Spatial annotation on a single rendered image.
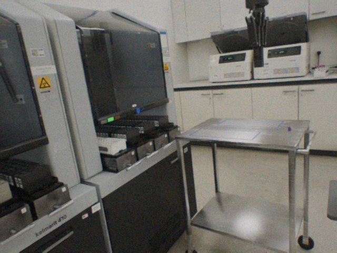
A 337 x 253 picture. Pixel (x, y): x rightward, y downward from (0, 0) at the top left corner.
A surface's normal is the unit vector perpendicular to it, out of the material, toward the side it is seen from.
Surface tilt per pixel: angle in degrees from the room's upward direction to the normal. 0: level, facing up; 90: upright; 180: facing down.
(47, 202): 90
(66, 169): 90
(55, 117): 90
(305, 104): 90
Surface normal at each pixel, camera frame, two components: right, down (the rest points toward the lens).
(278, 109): -0.57, 0.26
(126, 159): 0.83, 0.04
